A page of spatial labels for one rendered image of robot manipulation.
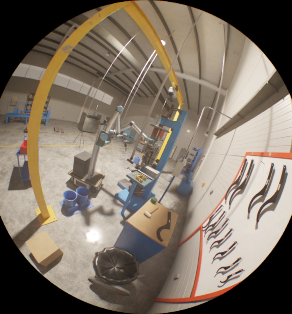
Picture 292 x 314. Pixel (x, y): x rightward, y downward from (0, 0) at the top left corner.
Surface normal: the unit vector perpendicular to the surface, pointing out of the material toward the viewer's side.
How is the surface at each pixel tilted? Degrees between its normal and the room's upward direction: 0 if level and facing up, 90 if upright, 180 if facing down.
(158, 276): 0
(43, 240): 0
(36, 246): 0
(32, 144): 90
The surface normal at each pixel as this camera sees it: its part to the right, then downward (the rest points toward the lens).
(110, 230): 0.38, -0.90
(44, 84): 0.81, 0.44
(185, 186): -0.44, 0.05
